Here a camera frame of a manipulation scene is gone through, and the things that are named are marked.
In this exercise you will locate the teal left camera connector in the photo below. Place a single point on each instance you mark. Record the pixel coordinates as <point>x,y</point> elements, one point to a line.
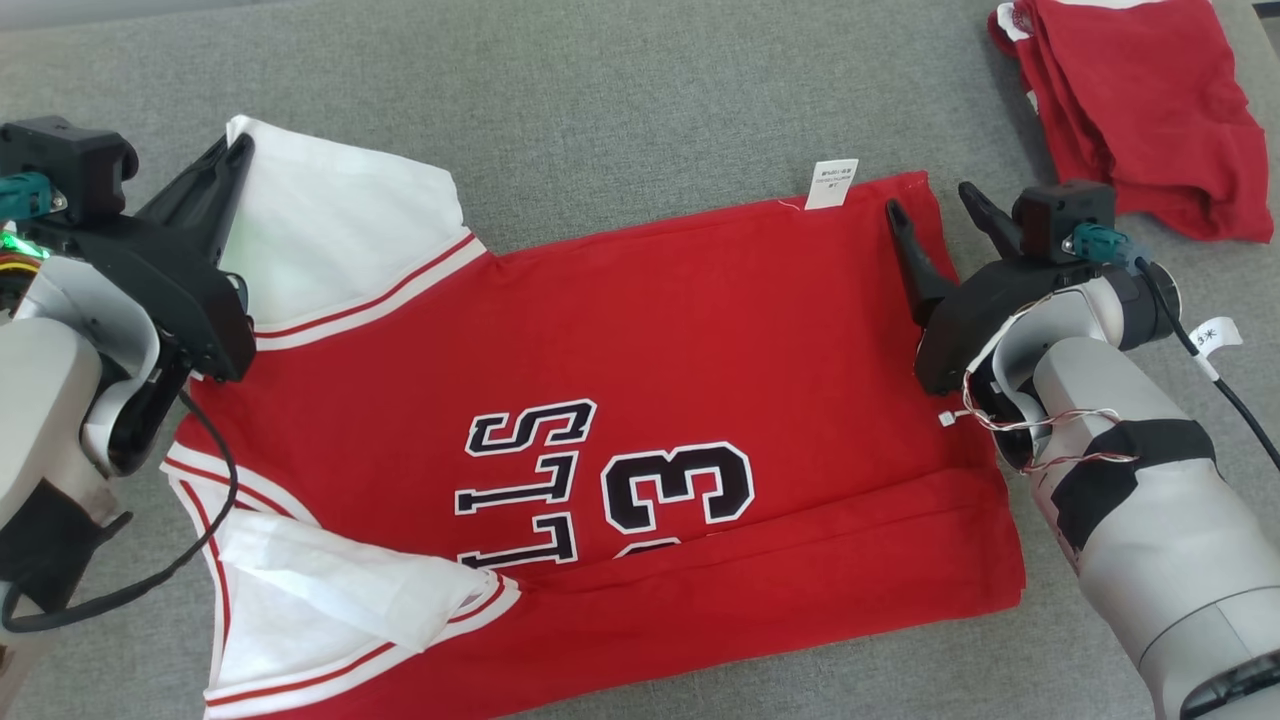
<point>25,195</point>

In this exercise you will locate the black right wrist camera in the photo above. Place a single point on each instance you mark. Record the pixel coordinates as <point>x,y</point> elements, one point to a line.
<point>1060,210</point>

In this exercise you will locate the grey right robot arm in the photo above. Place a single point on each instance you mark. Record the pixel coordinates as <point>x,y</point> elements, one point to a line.
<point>1150,560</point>

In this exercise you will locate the red white basketball jersey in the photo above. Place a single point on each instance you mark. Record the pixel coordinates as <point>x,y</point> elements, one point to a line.
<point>650,350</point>

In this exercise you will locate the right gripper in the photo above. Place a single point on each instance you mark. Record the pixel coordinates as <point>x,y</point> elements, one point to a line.
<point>975,320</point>

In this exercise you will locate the red basketball shorts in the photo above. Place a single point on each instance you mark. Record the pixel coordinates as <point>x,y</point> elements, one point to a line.
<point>1140,110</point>

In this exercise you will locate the grey fabric sofa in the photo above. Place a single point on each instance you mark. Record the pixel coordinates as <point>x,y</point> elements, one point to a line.
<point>600,100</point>

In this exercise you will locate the teal right camera connector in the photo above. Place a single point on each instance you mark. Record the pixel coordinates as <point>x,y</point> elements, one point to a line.
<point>1098,243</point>

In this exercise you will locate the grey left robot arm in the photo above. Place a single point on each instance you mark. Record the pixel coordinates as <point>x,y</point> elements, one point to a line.
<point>50,400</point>

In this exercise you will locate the teal camera connector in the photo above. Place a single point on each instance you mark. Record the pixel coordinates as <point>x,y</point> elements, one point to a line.
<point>25,195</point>
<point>1098,243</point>

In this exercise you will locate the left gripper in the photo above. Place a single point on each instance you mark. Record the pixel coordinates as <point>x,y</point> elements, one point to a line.
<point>180,300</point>

